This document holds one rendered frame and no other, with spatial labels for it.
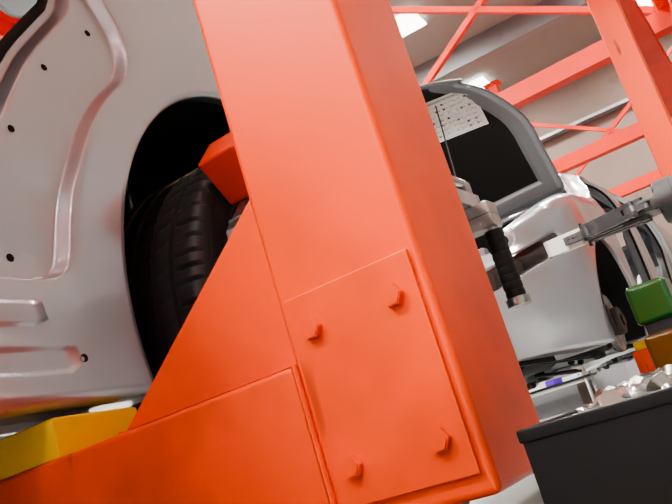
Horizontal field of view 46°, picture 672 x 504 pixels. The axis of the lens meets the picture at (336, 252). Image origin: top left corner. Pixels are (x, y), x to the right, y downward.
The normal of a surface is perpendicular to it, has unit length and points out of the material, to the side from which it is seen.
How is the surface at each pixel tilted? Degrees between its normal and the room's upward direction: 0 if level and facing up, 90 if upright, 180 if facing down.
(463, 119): 141
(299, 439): 90
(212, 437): 90
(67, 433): 90
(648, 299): 90
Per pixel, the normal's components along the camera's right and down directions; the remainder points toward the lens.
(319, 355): -0.52, -0.07
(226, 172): -0.16, 0.61
